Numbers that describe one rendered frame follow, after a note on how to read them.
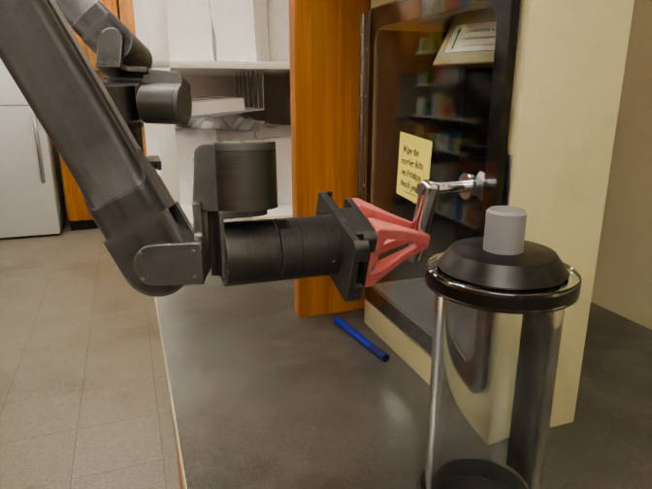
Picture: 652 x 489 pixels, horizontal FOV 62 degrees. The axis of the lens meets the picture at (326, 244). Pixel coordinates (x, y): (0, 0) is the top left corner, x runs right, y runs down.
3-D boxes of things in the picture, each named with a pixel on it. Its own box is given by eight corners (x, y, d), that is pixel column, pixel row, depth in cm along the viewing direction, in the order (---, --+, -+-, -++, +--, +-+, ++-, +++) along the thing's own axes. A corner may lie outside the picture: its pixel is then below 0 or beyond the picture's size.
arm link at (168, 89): (128, 53, 83) (99, 27, 75) (201, 54, 82) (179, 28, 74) (120, 130, 82) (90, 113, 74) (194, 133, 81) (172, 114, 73)
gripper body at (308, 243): (336, 188, 55) (263, 192, 52) (375, 243, 47) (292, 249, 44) (328, 243, 58) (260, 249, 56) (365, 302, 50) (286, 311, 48)
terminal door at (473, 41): (364, 294, 83) (371, 10, 72) (484, 398, 55) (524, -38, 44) (359, 295, 83) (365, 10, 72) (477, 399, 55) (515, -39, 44)
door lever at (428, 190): (456, 262, 57) (443, 249, 59) (478, 179, 52) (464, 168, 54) (409, 268, 55) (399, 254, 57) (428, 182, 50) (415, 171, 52)
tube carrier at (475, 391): (525, 468, 51) (551, 247, 45) (568, 566, 40) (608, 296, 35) (407, 464, 51) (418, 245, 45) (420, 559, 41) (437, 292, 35)
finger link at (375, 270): (412, 188, 56) (327, 192, 53) (447, 222, 51) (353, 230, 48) (401, 244, 60) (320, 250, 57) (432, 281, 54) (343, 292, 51)
